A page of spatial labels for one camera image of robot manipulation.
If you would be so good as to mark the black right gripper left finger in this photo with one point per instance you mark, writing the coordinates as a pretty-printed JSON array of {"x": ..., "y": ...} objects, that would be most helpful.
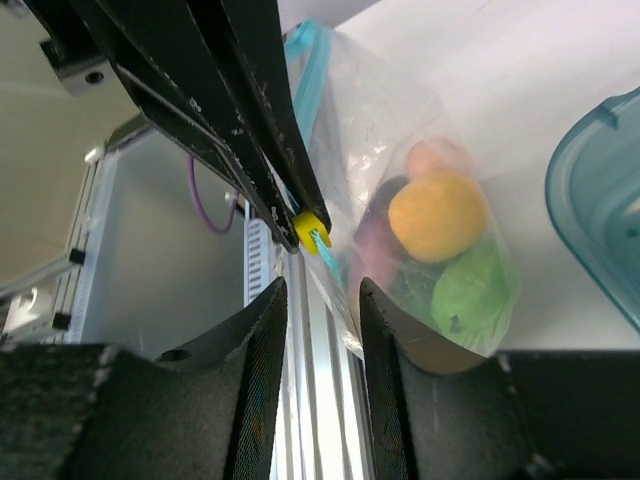
[{"x": 205, "y": 410}]

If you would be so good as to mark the purple eggplant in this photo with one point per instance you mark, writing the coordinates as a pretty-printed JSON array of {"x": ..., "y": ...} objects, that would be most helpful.
[{"x": 378, "y": 252}]

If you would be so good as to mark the blue translucent plastic basin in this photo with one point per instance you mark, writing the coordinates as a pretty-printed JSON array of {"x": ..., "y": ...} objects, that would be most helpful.
[{"x": 592, "y": 198}]

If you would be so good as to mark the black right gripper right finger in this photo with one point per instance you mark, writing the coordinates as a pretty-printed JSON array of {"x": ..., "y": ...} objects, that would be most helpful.
[{"x": 438, "y": 411}]

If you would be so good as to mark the clear zip top bag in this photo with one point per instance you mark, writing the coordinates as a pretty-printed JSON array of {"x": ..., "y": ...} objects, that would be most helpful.
[{"x": 358, "y": 118}]

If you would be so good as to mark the orange fruit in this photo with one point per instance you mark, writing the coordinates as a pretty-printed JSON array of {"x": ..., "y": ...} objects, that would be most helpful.
[{"x": 438, "y": 216}]

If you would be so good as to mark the green bell pepper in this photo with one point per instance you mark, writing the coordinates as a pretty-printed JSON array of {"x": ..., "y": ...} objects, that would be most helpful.
[{"x": 412, "y": 288}]

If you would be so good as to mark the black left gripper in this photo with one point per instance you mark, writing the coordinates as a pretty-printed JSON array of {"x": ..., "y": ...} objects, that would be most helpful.
[{"x": 161, "y": 58}]

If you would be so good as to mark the aluminium mounting rail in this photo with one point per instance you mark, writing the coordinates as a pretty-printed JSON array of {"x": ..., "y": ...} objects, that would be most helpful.
[{"x": 322, "y": 427}]

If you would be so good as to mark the slotted cable duct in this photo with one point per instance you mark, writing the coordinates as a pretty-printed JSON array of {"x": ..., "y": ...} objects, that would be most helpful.
[{"x": 257, "y": 258}]

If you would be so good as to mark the pink egg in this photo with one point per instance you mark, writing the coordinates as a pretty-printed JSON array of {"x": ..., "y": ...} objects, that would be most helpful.
[{"x": 435, "y": 154}]

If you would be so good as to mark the light green cucumber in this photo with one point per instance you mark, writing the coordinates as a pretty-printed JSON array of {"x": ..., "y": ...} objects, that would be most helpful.
[{"x": 473, "y": 299}]

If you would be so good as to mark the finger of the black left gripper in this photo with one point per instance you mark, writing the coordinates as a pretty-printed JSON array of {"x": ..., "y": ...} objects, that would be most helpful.
[{"x": 246, "y": 36}]

